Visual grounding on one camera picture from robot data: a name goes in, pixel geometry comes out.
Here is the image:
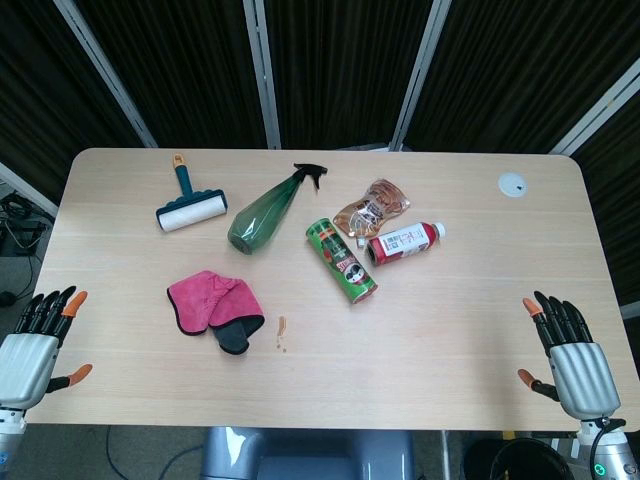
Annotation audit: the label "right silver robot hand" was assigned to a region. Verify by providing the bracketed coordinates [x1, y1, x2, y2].
[517, 290, 623, 418]

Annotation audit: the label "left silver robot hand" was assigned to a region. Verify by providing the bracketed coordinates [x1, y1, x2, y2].
[0, 285, 94, 410]

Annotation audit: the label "pink and black cloth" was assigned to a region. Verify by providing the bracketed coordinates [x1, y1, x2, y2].
[166, 270, 265, 356]

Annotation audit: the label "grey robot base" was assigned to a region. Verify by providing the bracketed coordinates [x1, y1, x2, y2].
[199, 427, 416, 480]

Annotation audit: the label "black waste bin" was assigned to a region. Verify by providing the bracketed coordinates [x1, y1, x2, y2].
[462, 437, 576, 480]

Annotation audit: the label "red drink bottle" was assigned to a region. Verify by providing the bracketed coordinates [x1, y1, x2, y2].
[367, 221, 448, 268]

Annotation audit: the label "green chips can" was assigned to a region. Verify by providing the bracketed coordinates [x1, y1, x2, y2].
[306, 217, 380, 306]

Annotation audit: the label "brown snack pouch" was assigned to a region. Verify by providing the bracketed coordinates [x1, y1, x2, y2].
[333, 179, 414, 239]

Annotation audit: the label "green spray bottle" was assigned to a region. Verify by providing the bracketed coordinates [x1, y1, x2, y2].
[227, 162, 330, 255]

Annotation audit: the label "black cables and devices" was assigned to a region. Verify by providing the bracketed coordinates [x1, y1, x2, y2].
[0, 182, 54, 307]

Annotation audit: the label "grey partition post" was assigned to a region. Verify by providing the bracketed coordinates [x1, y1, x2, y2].
[243, 0, 282, 150]
[389, 0, 454, 152]
[53, 0, 159, 149]
[0, 160, 60, 220]
[547, 57, 640, 155]

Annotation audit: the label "white cable grommet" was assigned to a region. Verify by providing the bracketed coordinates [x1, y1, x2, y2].
[497, 172, 528, 196]

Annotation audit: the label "lint roller with teal handle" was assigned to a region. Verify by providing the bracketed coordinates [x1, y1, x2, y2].
[154, 153, 229, 234]

